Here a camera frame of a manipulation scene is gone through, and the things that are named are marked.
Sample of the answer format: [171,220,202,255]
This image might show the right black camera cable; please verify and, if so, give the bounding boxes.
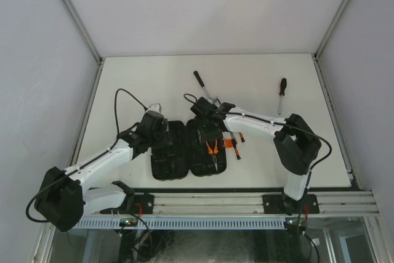
[183,92,333,214]

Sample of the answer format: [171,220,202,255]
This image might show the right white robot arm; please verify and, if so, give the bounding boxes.
[190,97,321,213]

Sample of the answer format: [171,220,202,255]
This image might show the black camera cable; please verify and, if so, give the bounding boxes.
[25,88,148,224]
[183,92,333,214]

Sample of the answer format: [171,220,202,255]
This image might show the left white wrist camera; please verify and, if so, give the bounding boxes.
[147,103,162,113]

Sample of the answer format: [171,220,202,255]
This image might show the left black camera cable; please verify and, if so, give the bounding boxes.
[25,88,148,224]

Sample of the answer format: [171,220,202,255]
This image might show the aluminium front frame rail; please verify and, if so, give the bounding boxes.
[144,191,379,217]

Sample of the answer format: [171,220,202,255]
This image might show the small orange black precision screwdriver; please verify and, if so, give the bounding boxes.
[239,133,245,143]

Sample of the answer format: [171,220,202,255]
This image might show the black handled claw hammer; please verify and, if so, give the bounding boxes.
[193,70,220,106]

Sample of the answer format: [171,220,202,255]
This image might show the blue slotted cable duct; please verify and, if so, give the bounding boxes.
[74,216,286,230]

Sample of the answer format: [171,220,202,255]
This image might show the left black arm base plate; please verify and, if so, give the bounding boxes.
[119,193,155,215]

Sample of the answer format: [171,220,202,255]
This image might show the black orange handled screwdriver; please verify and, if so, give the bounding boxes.
[278,78,287,115]

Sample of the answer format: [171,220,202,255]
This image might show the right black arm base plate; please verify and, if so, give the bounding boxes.
[262,193,320,215]

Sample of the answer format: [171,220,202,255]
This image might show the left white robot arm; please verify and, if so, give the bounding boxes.
[27,110,168,232]

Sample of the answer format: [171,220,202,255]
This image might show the black plastic tool case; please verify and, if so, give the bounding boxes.
[151,118,227,180]

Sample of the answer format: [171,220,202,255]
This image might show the orange handled needle-nose pliers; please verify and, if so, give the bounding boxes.
[206,139,219,171]

